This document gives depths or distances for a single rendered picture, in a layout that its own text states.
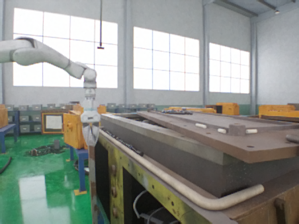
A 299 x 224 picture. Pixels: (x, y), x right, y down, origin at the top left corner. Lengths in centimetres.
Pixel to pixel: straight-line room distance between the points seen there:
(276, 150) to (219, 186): 14
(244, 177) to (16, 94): 986
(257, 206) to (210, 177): 11
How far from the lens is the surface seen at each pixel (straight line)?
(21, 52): 85
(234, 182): 48
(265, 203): 49
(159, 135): 63
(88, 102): 98
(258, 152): 37
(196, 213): 41
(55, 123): 478
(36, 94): 992
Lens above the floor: 145
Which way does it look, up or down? 3 degrees down
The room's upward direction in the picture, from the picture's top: straight up
